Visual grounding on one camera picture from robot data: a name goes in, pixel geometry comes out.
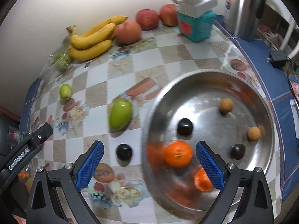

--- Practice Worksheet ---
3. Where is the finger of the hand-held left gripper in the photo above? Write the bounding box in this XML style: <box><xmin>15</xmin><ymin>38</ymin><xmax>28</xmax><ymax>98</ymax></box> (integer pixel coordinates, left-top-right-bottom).
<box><xmin>35</xmin><ymin>122</ymin><xmax>54</xmax><ymax>145</ymax></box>

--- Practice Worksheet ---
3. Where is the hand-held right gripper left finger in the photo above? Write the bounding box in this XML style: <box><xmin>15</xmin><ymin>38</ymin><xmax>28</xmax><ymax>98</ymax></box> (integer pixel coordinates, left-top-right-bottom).
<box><xmin>27</xmin><ymin>141</ymin><xmax>105</xmax><ymax>224</ymax></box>

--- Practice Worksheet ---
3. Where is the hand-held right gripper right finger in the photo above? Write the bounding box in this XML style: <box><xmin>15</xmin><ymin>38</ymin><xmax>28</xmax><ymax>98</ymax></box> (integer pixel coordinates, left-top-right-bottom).
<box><xmin>195</xmin><ymin>141</ymin><xmax>274</xmax><ymax>224</ymax></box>

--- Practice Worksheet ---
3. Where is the dark plum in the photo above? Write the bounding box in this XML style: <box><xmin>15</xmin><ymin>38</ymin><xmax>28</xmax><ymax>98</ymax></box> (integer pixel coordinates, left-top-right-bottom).
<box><xmin>116</xmin><ymin>144</ymin><xmax>133</xmax><ymax>161</ymax></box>
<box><xmin>229</xmin><ymin>144</ymin><xmax>246</xmax><ymax>159</ymax></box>
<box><xmin>177</xmin><ymin>118</ymin><xmax>193</xmax><ymax>136</ymax></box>

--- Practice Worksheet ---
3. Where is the stainless steel basin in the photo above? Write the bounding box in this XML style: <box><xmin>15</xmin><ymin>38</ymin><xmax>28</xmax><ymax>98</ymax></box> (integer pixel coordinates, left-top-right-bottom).
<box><xmin>141</xmin><ymin>70</ymin><xmax>276</xmax><ymax>211</ymax></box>

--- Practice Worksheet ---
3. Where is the brown longan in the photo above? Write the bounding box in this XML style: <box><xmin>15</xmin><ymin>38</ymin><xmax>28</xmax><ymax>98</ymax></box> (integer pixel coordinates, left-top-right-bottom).
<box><xmin>248</xmin><ymin>126</ymin><xmax>261</xmax><ymax>141</ymax></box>
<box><xmin>219</xmin><ymin>98</ymin><xmax>234</xmax><ymax>113</ymax></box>

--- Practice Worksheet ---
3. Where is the glass mug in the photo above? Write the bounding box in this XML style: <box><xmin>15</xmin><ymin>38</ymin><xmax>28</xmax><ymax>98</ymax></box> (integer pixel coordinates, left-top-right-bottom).
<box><xmin>8</xmin><ymin>126</ymin><xmax>31</xmax><ymax>145</ymax></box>

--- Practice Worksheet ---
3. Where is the dark object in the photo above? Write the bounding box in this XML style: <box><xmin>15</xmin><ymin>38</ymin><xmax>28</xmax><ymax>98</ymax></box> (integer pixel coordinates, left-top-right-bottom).
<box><xmin>0</xmin><ymin>115</ymin><xmax>17</xmax><ymax>168</ymax></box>

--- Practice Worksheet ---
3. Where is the small green fruit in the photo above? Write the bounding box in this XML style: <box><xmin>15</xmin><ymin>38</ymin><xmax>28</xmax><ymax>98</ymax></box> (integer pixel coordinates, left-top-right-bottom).
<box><xmin>59</xmin><ymin>84</ymin><xmax>72</xmax><ymax>99</ymax></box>

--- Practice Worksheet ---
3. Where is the green mango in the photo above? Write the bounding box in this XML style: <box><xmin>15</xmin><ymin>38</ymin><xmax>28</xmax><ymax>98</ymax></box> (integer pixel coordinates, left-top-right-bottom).
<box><xmin>109</xmin><ymin>98</ymin><xmax>133</xmax><ymax>130</ymax></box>

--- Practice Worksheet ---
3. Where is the plastic bag of green fruit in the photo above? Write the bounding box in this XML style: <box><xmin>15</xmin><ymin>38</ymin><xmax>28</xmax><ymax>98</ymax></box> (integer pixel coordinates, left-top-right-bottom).
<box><xmin>44</xmin><ymin>49</ymin><xmax>74</xmax><ymax>75</ymax></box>

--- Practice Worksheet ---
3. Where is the white flat object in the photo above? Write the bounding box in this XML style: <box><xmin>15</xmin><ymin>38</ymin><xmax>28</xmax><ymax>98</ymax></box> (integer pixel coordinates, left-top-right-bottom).
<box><xmin>289</xmin><ymin>99</ymin><xmax>299</xmax><ymax>138</ymax></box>

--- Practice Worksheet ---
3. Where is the banana bunch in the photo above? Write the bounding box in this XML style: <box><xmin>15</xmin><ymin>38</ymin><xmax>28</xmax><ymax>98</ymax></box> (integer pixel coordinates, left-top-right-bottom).
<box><xmin>66</xmin><ymin>16</ymin><xmax>128</xmax><ymax>61</ymax></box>

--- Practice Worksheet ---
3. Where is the printed packet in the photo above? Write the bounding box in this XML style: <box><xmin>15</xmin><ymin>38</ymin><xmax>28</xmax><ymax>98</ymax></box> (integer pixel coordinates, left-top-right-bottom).
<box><xmin>288</xmin><ymin>68</ymin><xmax>299</xmax><ymax>98</ymax></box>

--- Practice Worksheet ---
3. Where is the checkered printed tablecloth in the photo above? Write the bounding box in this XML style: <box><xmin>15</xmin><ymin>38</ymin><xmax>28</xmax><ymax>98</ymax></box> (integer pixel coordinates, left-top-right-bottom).
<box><xmin>20</xmin><ymin>16</ymin><xmax>299</xmax><ymax>224</ymax></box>

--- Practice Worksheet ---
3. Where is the black charger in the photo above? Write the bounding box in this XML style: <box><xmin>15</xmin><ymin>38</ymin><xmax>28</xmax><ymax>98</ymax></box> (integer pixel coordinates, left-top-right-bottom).
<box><xmin>267</xmin><ymin>50</ymin><xmax>289</xmax><ymax>69</ymax></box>

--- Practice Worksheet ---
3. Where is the red apple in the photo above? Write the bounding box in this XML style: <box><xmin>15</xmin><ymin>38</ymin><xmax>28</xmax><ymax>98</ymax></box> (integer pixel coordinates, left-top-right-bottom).
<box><xmin>136</xmin><ymin>9</ymin><xmax>160</xmax><ymax>30</ymax></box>
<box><xmin>114</xmin><ymin>20</ymin><xmax>142</xmax><ymax>45</ymax></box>
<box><xmin>159</xmin><ymin>3</ymin><xmax>179</xmax><ymax>27</ymax></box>

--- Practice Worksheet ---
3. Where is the teal plastic box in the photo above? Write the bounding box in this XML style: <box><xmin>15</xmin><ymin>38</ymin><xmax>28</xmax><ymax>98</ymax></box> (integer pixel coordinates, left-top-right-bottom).
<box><xmin>176</xmin><ymin>8</ymin><xmax>216</xmax><ymax>43</ymax></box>

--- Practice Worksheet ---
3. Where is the clear bag of red packets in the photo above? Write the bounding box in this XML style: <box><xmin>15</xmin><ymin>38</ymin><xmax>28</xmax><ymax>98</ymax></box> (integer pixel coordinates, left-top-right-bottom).
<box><xmin>257</xmin><ymin>24</ymin><xmax>283</xmax><ymax>49</ymax></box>

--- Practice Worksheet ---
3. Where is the stainless steel kettle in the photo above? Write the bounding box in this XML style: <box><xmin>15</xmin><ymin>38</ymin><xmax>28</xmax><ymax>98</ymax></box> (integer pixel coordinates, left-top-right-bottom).
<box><xmin>223</xmin><ymin>0</ymin><xmax>265</xmax><ymax>42</ymax></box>

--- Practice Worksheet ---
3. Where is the white power strip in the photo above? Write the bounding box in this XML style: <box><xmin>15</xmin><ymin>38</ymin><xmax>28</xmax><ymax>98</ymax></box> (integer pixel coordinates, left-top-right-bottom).
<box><xmin>177</xmin><ymin>0</ymin><xmax>219</xmax><ymax>18</ymax></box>

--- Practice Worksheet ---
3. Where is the black charger cable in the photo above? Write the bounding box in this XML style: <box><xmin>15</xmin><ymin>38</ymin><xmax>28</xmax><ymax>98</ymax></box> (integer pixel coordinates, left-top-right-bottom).
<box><xmin>286</xmin><ymin>51</ymin><xmax>299</xmax><ymax>63</ymax></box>

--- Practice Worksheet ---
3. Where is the white chair frame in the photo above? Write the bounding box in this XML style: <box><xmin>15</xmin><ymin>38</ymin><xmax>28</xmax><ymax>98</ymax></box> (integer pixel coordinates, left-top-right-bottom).
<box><xmin>266</xmin><ymin>0</ymin><xmax>299</xmax><ymax>56</ymax></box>

